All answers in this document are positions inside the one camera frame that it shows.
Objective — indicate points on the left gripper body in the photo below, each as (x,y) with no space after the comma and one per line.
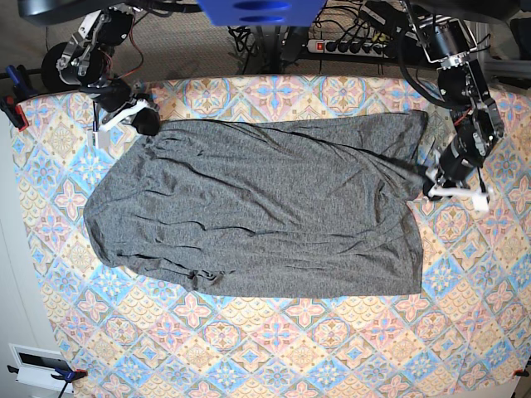
(447,178)

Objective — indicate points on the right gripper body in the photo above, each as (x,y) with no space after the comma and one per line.
(115,103)

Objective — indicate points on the grey t-shirt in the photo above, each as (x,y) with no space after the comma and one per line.
(302,209)

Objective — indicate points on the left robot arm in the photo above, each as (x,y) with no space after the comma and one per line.
(448,42)

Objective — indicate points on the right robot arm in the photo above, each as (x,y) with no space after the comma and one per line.
(86,63)

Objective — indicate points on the black round stool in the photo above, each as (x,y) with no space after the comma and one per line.
(50,75)

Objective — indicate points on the red black clamp left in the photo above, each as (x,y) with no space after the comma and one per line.
(22,90)

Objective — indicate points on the white power strip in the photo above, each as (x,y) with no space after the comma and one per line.
(347,48)

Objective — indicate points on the clamp bottom right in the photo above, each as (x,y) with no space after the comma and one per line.
(521,373)

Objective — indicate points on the blue clamp bottom left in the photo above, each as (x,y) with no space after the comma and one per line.
(66,375)

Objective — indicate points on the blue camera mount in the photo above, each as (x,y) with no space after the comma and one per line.
(296,13)

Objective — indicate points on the white wall outlet box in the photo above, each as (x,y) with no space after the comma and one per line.
(39,358)

